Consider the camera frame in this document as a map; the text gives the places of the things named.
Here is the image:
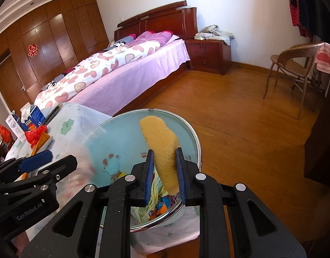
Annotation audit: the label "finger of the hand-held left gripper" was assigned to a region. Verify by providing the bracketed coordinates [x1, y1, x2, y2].
[0, 150, 53, 180]
[0, 154, 78, 203]

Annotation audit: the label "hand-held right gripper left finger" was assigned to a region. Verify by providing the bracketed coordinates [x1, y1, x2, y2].
[21, 149, 155, 258]

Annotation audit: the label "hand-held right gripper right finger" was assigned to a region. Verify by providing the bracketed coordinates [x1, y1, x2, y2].
[176, 147, 307, 258]

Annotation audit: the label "red plastic bag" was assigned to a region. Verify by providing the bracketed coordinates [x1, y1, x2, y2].
[24, 125, 49, 149]

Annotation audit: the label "orange blue snack wrapper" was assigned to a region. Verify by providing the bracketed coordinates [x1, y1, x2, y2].
[148, 196, 179, 219]

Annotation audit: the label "yellow sponge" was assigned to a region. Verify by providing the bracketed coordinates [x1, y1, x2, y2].
[139, 116, 181, 194]

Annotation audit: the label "light blue enamel basin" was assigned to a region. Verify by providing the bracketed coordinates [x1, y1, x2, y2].
[83, 108, 202, 233]

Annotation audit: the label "orange paper packet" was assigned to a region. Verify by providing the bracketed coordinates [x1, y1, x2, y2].
[31, 133, 53, 157]

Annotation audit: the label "red gift bag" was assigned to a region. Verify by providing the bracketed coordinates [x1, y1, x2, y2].
[0, 124, 14, 144]

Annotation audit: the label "blue carton with white top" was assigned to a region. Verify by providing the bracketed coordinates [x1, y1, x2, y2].
[20, 103, 46, 134]

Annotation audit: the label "round table with patterned tablecloth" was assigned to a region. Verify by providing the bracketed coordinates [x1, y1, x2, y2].
[4, 103, 200, 258]

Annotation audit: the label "dark patterned wrapper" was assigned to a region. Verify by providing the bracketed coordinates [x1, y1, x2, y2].
[45, 104, 64, 124]

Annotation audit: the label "brown wooden door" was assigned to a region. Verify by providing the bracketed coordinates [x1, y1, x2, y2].
[0, 56, 30, 116]

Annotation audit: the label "red paper decoration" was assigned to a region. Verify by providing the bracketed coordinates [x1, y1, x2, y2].
[27, 43, 39, 58]

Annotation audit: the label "wooden bed with pink sheet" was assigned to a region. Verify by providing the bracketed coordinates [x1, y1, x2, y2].
[33, 0, 198, 117]

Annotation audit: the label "white blanket with pink hearts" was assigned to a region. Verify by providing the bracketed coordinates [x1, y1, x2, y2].
[36, 40, 166, 111]

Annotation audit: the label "wooden nightstand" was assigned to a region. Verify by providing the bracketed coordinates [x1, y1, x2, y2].
[187, 38, 232, 76]

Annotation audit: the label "brown wooden wardrobe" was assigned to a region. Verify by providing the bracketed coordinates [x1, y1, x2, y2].
[0, 0, 110, 116]

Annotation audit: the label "pink frilly quilt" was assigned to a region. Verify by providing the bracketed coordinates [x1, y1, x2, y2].
[135, 31, 173, 47]

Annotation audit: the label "dark wooden cabinet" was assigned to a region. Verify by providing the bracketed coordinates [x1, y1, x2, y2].
[304, 67, 330, 186]

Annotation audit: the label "pile of light clothes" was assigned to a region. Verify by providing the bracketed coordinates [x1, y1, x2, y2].
[194, 25, 235, 45]

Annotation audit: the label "wicker chair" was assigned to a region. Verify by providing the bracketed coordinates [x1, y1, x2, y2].
[262, 42, 326, 120]

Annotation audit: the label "red white striped towel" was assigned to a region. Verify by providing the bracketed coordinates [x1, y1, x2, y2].
[315, 43, 330, 74]

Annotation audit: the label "hanging red and dark jackets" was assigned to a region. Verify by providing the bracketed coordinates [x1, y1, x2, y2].
[289, 0, 330, 40]

